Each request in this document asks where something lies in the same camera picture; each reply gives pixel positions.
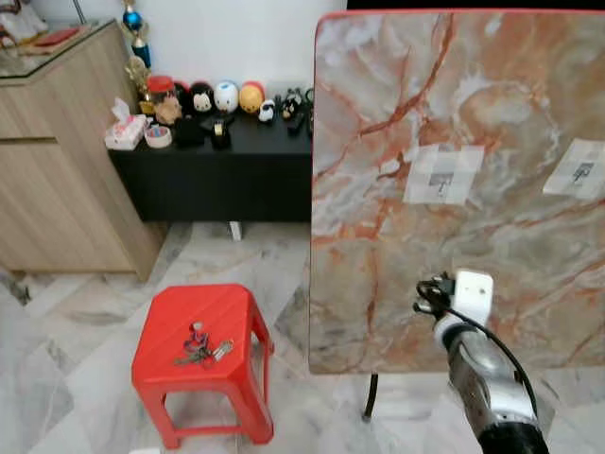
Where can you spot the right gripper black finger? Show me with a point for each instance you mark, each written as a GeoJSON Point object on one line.
{"type": "Point", "coordinates": [430, 284]}
{"type": "Point", "coordinates": [427, 305]}

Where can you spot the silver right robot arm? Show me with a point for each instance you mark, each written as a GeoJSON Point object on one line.
{"type": "Point", "coordinates": [487, 378]}

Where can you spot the marble pattern board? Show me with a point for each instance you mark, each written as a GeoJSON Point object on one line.
{"type": "Point", "coordinates": [397, 284]}

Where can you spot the black metal board leg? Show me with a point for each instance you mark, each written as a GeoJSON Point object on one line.
{"type": "Point", "coordinates": [371, 397]}

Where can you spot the black figurine cluster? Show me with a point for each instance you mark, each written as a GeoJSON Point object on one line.
{"type": "Point", "coordinates": [296, 104]}

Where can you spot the black sideboard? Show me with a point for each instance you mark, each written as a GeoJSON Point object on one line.
{"type": "Point", "coordinates": [227, 180]}

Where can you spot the key bunch with silver tag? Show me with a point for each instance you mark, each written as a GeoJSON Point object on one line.
{"type": "Point", "coordinates": [201, 352]}

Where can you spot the small panda figure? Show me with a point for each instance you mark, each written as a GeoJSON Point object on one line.
{"type": "Point", "coordinates": [267, 112]}

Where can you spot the red plastic stool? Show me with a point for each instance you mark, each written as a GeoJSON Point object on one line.
{"type": "Point", "coordinates": [189, 388]}

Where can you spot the yellow round plush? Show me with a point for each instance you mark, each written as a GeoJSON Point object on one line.
{"type": "Point", "coordinates": [251, 97]}

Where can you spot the black tape dispenser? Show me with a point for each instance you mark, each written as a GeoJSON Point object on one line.
{"type": "Point", "coordinates": [220, 132]}

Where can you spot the white round plush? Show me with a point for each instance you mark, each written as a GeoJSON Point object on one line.
{"type": "Point", "coordinates": [226, 96]}

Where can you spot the black television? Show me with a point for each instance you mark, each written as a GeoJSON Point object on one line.
{"type": "Point", "coordinates": [473, 4]}

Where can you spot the black squat object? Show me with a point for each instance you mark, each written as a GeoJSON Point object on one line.
{"type": "Point", "coordinates": [189, 132]}

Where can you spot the black mouse plush ball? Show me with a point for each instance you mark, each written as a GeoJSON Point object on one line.
{"type": "Point", "coordinates": [200, 97]}

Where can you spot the tape roll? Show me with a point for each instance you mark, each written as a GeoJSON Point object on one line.
{"type": "Point", "coordinates": [158, 137]}

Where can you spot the brown bear plush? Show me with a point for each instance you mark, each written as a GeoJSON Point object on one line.
{"type": "Point", "coordinates": [168, 109]}

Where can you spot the red lid jar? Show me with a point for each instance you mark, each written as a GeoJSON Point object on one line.
{"type": "Point", "coordinates": [161, 85]}

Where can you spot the white pink tissue box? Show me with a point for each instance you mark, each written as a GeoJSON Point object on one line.
{"type": "Point", "coordinates": [125, 132]}

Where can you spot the gold trophy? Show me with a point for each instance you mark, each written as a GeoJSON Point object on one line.
{"type": "Point", "coordinates": [139, 80]}

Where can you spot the light wooden cabinet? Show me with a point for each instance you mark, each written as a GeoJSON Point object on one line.
{"type": "Point", "coordinates": [66, 189]}

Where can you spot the blue ball trophy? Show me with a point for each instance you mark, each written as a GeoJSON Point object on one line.
{"type": "Point", "coordinates": [135, 21]}

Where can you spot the red tray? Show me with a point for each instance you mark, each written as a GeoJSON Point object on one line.
{"type": "Point", "coordinates": [55, 38]}

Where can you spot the white adhesive wall hook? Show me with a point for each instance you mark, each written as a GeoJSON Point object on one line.
{"type": "Point", "coordinates": [579, 170]}
{"type": "Point", "coordinates": [444, 175]}

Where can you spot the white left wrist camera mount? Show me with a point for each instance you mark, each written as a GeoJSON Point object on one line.
{"type": "Point", "coordinates": [144, 451]}

